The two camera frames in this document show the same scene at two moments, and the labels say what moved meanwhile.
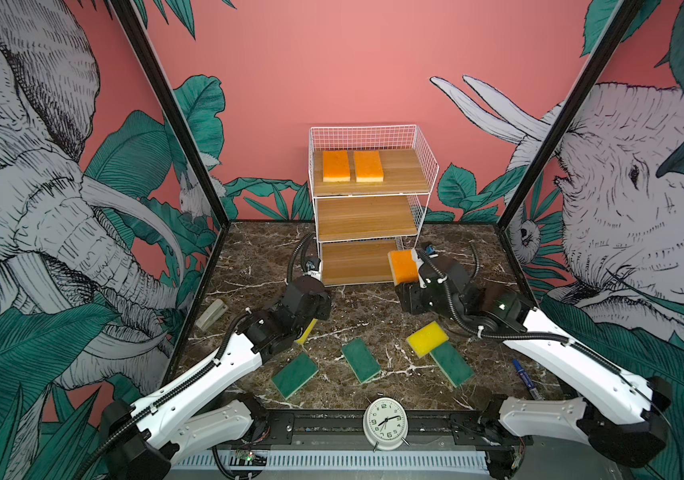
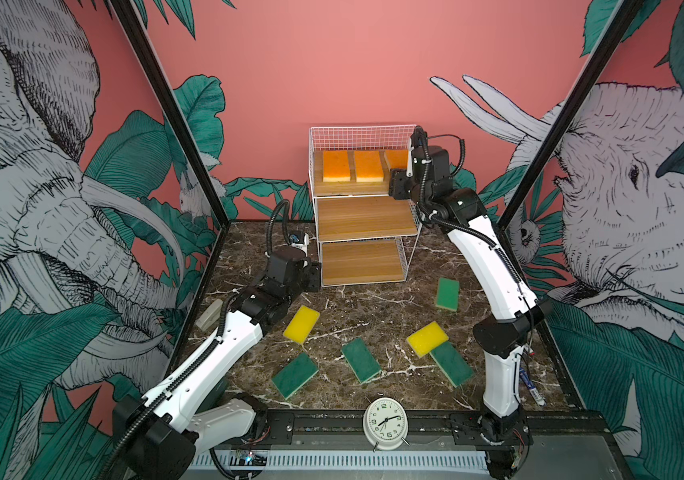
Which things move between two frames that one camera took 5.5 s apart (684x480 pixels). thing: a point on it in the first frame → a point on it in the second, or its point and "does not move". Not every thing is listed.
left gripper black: (325, 306) → (313, 273)
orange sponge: (403, 267) → (397, 158)
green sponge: (361, 358) does not move
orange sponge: (368, 166) does not move
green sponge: (452, 363) does not move
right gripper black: (410, 300) → (402, 179)
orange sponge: (336, 166) does not move
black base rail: (347, 427) does not move
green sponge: (295, 376) does not move
